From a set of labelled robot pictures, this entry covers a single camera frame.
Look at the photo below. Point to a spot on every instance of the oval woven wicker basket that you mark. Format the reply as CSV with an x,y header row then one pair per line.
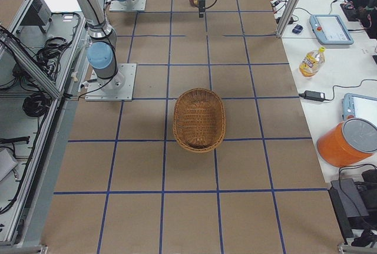
x,y
199,120

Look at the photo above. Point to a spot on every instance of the blue computer mouse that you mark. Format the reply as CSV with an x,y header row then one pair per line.
x,y
297,29

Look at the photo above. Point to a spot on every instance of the yellow drink bottle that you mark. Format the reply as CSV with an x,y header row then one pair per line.
x,y
312,62

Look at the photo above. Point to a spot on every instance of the blue teach pendant far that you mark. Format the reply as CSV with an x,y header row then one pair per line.
x,y
330,30

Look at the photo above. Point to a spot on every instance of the blue teach pendant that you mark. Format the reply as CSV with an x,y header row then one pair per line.
x,y
359,106
330,30

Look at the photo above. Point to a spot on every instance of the black power adapter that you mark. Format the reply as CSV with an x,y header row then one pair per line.
x,y
313,96

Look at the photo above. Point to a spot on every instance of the grey control box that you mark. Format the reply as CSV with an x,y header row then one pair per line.
x,y
38,15

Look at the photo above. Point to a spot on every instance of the blue teach pendant near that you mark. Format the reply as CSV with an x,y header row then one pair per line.
x,y
359,106

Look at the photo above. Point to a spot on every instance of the orange bucket with grey lid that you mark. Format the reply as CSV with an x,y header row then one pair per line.
x,y
349,142

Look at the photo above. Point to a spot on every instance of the black laptop stand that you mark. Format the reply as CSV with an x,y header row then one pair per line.
x,y
349,207

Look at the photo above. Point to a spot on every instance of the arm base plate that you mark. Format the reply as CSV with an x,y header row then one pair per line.
x,y
129,0
121,87

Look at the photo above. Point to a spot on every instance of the aluminium frame rail left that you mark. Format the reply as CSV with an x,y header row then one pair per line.
x,y
26,62

